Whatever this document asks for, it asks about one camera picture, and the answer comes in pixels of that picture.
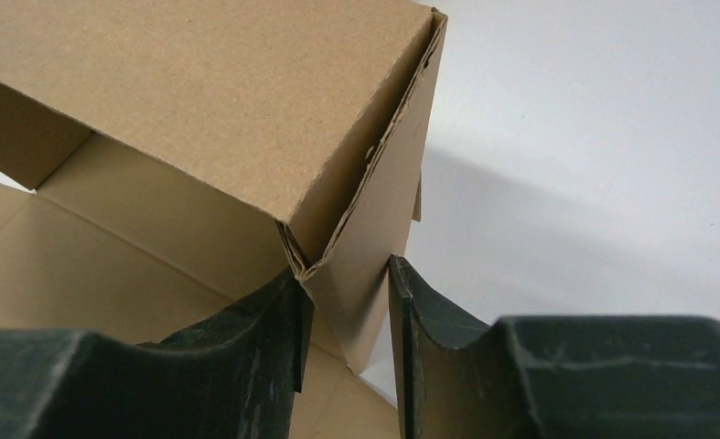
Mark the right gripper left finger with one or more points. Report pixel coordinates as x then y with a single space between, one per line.
234 374

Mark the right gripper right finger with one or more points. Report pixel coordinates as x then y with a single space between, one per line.
548 376

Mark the brown cardboard box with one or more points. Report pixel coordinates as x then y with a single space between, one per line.
165 159

